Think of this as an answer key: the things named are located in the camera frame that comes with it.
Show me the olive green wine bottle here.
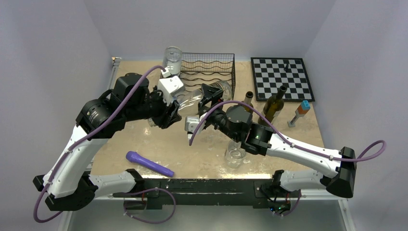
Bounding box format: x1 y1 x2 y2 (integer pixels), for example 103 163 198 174
243 91 254 114

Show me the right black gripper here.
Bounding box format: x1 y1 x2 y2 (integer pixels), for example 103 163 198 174
198 83 240 141

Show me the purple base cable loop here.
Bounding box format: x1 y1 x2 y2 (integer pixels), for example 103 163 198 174
123 187 177 224

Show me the black white chessboard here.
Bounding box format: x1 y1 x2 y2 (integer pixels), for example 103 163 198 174
251 57 315 102

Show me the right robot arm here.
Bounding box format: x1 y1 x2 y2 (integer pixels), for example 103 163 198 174
194 84 357 198

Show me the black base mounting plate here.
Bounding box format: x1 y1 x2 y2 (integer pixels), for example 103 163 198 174
113 179 299 209

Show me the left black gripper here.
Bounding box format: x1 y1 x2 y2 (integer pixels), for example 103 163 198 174
124 85 182 128

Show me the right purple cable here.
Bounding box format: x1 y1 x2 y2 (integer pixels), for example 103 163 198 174
189 100 387 163

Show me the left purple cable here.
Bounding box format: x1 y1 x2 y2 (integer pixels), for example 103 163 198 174
33 65 173 223

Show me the aluminium frame rail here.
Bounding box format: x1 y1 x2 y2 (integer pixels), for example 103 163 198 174
57 56 356 231

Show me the dark green wine bottle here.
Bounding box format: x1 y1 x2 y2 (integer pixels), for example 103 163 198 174
263 85 287 124

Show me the purple flashlight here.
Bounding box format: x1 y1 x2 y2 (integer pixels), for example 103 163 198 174
126 151 174 178

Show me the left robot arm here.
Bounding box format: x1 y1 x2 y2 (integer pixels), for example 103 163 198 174
33 73 184 211

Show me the clear bottle white cap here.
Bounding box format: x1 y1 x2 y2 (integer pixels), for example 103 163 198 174
162 46 182 76
224 140 246 168

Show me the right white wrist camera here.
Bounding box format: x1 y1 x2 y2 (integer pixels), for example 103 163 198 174
184 114 205 140

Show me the black wire wine rack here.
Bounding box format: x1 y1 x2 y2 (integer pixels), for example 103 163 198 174
179 52 236 96

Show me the clear glass bottle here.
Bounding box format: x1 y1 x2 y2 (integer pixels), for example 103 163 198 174
147 80 233 128

